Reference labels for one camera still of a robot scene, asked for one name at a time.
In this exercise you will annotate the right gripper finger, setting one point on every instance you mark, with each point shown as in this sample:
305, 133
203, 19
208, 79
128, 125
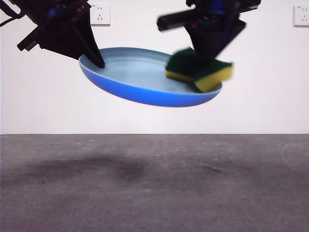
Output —
202, 38
229, 36

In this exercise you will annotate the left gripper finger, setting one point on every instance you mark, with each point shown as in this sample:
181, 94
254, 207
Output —
90, 46
60, 41

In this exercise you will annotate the yellow sponge with green pad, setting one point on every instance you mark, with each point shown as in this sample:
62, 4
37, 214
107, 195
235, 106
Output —
210, 82

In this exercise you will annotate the blue round plate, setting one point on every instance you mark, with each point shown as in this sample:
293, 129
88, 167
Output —
144, 96

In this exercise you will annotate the white wall socket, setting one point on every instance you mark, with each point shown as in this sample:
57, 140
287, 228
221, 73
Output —
102, 17
301, 16

